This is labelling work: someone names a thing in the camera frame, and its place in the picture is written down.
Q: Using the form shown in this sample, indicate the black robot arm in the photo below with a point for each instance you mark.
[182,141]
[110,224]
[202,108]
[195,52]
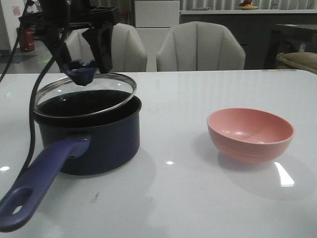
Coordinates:
[62,16]

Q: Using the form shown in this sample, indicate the tan cushion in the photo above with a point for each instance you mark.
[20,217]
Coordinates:
[306,61]

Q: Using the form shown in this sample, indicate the left beige chair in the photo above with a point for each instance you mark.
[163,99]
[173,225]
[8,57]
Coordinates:
[127,51]

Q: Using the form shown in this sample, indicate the beige chair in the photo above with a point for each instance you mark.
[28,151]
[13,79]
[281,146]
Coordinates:
[127,51]
[200,46]

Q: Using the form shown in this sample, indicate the pink bowl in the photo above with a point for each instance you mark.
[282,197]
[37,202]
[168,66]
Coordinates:
[249,135]

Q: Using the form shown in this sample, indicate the fruit plate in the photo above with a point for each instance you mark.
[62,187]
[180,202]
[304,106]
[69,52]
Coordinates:
[247,5]

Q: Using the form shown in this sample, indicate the dark side table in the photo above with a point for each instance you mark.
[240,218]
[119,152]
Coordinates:
[290,38]

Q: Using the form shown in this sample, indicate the glass lid blue knob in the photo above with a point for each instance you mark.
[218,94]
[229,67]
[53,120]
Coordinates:
[111,86]

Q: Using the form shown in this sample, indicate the grey counter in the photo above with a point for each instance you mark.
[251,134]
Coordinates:
[251,28]

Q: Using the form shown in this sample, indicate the dark blue saucepan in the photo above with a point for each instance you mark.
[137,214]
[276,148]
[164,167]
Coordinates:
[83,133]

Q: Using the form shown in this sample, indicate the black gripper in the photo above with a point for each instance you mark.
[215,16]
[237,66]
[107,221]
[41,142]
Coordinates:
[54,21]

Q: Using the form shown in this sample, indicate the right beige chair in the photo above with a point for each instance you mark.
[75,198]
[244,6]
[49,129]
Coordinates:
[200,46]

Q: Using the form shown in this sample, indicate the white cabinet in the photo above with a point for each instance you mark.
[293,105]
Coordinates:
[153,18]

